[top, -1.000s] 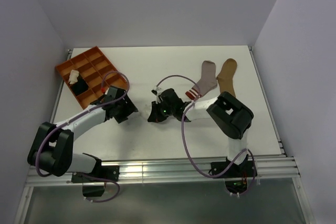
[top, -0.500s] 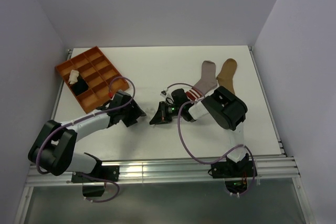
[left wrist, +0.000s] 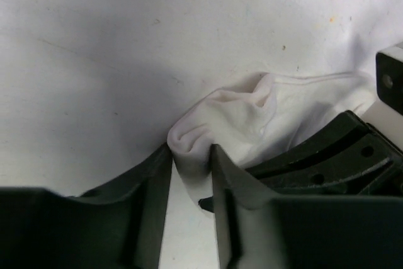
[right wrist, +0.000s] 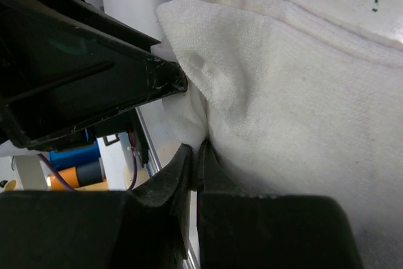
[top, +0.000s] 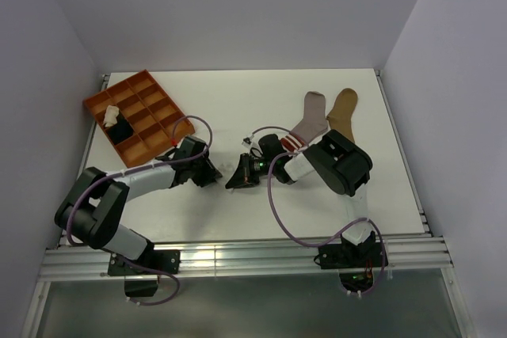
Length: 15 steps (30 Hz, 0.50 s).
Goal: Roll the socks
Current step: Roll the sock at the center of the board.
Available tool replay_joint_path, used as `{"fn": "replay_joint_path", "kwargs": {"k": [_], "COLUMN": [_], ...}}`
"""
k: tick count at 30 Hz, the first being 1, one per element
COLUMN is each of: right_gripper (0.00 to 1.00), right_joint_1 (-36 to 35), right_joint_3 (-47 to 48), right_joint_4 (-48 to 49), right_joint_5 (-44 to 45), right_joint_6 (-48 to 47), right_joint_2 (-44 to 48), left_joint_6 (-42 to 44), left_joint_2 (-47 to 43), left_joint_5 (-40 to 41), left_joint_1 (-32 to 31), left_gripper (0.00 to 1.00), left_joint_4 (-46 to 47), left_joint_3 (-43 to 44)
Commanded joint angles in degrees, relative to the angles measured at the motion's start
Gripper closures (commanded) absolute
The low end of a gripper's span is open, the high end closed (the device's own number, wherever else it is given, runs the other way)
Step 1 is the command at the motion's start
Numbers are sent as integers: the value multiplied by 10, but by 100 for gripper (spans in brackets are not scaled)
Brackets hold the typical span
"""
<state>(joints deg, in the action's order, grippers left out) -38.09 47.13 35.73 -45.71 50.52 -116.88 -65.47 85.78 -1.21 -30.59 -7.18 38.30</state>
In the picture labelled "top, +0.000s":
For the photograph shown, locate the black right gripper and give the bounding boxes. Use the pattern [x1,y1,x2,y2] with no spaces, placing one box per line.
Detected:
[227,153,276,190]

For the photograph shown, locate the black sock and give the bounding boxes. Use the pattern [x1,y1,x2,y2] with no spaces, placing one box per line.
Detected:
[105,119,134,146]

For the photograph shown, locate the cream brown striped sock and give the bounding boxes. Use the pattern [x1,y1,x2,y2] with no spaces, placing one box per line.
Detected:
[102,105,121,128]

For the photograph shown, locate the white sock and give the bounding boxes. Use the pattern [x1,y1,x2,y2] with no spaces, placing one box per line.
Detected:
[218,162,237,176]

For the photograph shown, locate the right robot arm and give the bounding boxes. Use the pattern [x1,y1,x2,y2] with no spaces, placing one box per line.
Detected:
[225,130,385,269]

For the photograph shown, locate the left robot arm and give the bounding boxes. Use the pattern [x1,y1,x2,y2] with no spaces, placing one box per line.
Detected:
[55,136,221,274]

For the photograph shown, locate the grey sock red stripes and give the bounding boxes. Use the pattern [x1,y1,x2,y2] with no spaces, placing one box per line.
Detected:
[280,91,328,152]

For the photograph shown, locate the orange compartment tray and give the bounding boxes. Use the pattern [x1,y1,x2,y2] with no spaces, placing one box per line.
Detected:
[83,70,195,168]

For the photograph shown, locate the tan brown sock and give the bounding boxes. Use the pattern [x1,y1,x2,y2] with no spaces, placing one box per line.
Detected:
[326,88,358,142]

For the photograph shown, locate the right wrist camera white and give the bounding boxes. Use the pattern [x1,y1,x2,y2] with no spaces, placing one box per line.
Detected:
[242,137,253,148]

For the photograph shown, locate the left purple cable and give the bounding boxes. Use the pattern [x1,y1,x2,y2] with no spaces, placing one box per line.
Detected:
[65,115,213,307]

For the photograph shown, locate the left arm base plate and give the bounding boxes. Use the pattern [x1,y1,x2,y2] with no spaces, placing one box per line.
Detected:
[107,249,181,276]

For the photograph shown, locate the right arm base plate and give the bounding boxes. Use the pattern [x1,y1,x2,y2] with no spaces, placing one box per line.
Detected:
[314,241,388,270]

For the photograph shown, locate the aluminium frame rail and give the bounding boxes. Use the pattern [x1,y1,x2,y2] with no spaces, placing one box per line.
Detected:
[38,235,453,282]

